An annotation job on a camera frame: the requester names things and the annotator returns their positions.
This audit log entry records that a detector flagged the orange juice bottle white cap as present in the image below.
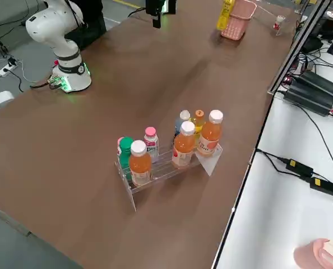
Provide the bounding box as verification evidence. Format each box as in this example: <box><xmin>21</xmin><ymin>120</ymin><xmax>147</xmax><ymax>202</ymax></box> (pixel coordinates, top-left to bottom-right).
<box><xmin>128</xmin><ymin>140</ymin><xmax>152</xmax><ymax>187</ymax></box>
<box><xmin>172</xmin><ymin>120</ymin><xmax>197</xmax><ymax>169</ymax></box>
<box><xmin>196</xmin><ymin>109</ymin><xmax>224</xmax><ymax>157</ymax></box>

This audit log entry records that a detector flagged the white power strip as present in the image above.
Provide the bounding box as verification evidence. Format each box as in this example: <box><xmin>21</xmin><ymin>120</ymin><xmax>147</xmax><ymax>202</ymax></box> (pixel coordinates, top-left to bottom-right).
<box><xmin>0</xmin><ymin>63</ymin><xmax>18</xmax><ymax>77</ymax></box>

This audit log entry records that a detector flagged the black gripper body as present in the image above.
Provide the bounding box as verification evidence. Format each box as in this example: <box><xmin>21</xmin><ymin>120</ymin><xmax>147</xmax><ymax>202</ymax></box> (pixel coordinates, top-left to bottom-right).
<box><xmin>145</xmin><ymin>0</ymin><xmax>163</xmax><ymax>15</ymax></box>

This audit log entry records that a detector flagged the clear acrylic drinks tray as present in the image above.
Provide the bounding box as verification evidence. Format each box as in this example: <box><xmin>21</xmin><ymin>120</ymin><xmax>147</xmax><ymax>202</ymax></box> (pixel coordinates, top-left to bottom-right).
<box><xmin>114</xmin><ymin>143</ymin><xmax>224</xmax><ymax>213</ymax></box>

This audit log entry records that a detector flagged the person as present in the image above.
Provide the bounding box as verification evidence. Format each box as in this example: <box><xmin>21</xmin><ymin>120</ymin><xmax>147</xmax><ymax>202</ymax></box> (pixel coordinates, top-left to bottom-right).
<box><xmin>64</xmin><ymin>0</ymin><xmax>107</xmax><ymax>51</ymax></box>

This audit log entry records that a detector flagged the yellow drink bottle orange cap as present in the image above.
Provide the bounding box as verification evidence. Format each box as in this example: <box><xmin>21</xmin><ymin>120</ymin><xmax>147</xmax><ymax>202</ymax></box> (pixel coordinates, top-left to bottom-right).
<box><xmin>193</xmin><ymin>109</ymin><xmax>206</xmax><ymax>141</ymax></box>
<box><xmin>216</xmin><ymin>0</ymin><xmax>236</xmax><ymax>31</ymax></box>

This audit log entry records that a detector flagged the red white yogurt bottle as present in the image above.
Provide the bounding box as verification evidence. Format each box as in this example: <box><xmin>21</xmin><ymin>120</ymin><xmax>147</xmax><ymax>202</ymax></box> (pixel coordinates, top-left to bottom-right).
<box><xmin>272</xmin><ymin>15</ymin><xmax>285</xmax><ymax>30</ymax></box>

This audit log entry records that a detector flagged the blue drink bottle white cap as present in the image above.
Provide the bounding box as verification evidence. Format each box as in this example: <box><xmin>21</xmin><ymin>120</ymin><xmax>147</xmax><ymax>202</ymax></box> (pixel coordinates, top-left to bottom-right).
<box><xmin>173</xmin><ymin>109</ymin><xmax>191</xmax><ymax>148</ymax></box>

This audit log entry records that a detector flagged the black power adapter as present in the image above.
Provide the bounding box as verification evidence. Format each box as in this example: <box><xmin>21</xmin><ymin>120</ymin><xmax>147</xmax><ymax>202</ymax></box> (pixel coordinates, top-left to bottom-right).
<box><xmin>309</xmin><ymin>176</ymin><xmax>333</xmax><ymax>196</ymax></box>
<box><xmin>285</xmin><ymin>158</ymin><xmax>315</xmax><ymax>177</ymax></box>

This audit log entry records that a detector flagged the pink round container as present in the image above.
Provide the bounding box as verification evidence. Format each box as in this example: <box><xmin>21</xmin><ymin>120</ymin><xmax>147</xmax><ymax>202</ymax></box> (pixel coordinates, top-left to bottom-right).
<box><xmin>293</xmin><ymin>238</ymin><xmax>333</xmax><ymax>269</ymax></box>

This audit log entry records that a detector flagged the pink plastic basket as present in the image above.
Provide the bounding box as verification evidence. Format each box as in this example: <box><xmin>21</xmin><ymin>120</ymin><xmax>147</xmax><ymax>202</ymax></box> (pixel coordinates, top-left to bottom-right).
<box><xmin>220</xmin><ymin>0</ymin><xmax>257</xmax><ymax>40</ymax></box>

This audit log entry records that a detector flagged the green bottle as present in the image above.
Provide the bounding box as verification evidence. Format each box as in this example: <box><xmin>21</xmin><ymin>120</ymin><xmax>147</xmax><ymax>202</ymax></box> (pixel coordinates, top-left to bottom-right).
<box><xmin>118</xmin><ymin>137</ymin><xmax>134</xmax><ymax>180</ymax></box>

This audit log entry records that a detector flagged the black power supply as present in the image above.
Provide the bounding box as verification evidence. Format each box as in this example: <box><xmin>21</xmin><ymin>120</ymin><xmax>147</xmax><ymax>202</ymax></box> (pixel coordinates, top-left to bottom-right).
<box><xmin>299</xmin><ymin>69</ymin><xmax>333</xmax><ymax>99</ymax></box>
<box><xmin>283</xmin><ymin>83</ymin><xmax>333</xmax><ymax>117</ymax></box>

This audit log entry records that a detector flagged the aluminium table rail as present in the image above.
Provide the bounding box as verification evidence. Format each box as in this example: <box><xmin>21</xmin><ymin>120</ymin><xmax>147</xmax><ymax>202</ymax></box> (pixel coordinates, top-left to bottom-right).
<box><xmin>267</xmin><ymin>0</ymin><xmax>333</xmax><ymax>95</ymax></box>

